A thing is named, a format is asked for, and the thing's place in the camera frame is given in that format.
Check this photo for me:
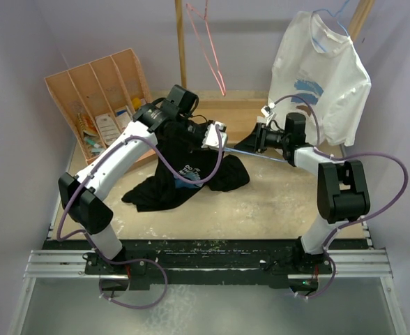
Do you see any spiral notebook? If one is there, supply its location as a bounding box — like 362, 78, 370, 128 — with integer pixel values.
77, 113, 98, 137

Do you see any blue wire hanger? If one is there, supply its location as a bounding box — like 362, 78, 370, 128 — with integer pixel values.
222, 147, 288, 163

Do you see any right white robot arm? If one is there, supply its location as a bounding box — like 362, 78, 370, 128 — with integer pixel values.
234, 112, 370, 273

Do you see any blue hanger under white shirt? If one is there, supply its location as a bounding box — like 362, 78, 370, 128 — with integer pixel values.
310, 0, 351, 53

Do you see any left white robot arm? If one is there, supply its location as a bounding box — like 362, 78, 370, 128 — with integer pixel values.
58, 85, 222, 274

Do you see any pink desk organizer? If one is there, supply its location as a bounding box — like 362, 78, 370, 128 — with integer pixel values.
45, 49, 153, 165

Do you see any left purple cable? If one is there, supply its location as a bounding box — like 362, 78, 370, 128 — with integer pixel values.
56, 128, 224, 310

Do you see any aluminium frame rail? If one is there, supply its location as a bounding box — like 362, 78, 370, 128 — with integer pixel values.
8, 249, 409, 334

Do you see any white t-shirt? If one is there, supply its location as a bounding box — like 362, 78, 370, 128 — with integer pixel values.
268, 11, 372, 147

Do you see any pink wire hanger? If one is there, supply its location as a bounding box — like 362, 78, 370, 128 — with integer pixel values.
185, 1, 227, 96

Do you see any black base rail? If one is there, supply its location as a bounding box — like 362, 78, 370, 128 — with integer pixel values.
42, 239, 367, 292

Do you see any black t-shirt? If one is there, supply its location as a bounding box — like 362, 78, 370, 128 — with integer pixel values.
121, 137, 250, 212

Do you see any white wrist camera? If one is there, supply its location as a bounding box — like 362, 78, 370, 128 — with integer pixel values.
202, 121, 228, 149
261, 103, 276, 126

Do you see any white paper card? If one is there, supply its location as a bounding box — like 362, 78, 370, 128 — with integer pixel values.
96, 114, 120, 146

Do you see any wooden clothes rack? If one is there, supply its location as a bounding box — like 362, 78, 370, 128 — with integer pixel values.
174, 0, 377, 146

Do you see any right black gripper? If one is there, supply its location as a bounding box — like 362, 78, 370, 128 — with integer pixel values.
235, 122, 290, 154

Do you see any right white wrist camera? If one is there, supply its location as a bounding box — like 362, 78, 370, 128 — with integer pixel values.
261, 103, 276, 126

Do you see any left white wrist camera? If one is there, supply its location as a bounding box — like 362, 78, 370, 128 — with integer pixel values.
202, 121, 228, 149

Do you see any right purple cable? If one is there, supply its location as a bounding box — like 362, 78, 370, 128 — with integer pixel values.
271, 94, 410, 301

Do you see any purple cable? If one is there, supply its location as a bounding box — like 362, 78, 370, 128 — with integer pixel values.
56, 128, 224, 310
271, 94, 410, 301

